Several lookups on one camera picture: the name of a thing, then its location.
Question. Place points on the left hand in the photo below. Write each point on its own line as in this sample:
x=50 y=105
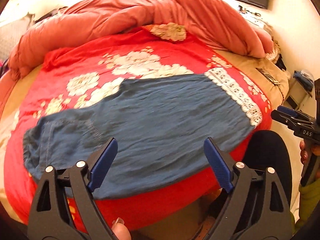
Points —
x=120 y=230

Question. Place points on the blue denim pants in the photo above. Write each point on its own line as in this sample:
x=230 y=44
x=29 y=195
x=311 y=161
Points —
x=159 y=124

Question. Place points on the beige bed sheet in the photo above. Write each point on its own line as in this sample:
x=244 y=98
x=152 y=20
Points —
x=273 y=81

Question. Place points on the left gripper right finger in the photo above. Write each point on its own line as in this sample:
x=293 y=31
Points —
x=256 y=206

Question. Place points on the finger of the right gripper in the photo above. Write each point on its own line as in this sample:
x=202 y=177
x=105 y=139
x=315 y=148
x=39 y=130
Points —
x=294 y=113
x=291 y=122

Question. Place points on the red floral blanket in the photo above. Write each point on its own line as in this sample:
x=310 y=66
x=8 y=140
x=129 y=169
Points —
x=74 y=78

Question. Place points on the right green sleeve forearm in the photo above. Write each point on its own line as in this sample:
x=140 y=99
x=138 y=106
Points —
x=309 y=198

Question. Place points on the grey quilted headboard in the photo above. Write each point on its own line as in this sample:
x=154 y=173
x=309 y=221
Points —
x=12 y=32

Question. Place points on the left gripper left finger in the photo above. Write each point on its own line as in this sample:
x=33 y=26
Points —
x=50 y=216

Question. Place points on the right hand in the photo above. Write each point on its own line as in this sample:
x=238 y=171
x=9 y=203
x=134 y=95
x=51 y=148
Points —
x=310 y=163

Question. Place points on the salmon pink comforter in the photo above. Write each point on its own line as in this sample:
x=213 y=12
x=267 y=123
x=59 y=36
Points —
x=214 y=22

